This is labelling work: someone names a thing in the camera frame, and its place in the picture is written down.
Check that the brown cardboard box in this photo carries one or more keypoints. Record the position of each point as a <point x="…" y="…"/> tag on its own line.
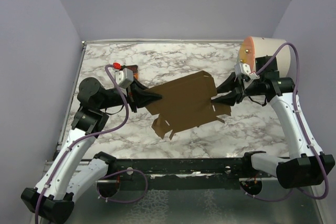
<point x="186" y="103"/>

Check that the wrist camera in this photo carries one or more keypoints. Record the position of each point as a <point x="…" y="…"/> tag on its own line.
<point x="243" y="71"/>
<point x="123" y="76"/>

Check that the dark paperback book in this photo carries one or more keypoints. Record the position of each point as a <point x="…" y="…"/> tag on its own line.
<point x="134" y="69"/>

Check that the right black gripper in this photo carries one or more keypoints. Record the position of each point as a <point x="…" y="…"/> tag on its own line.
<point x="229" y="87"/>

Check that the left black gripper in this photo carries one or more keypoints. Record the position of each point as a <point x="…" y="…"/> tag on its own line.
<point x="138" y="97"/>

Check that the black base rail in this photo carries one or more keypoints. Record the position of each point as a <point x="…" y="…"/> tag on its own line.
<point x="129" y="180"/>

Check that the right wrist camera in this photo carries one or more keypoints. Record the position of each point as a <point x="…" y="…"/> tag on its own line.
<point x="243" y="71"/>

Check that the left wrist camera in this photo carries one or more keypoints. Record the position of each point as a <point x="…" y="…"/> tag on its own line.
<point x="123" y="76"/>

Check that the cream cylinder with coloured face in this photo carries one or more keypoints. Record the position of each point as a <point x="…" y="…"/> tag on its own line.
<point x="253" y="48"/>

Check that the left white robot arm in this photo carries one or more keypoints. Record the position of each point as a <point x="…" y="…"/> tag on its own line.
<point x="54" y="196"/>

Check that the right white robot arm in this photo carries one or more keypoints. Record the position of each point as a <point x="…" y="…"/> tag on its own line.
<point x="307" y="165"/>

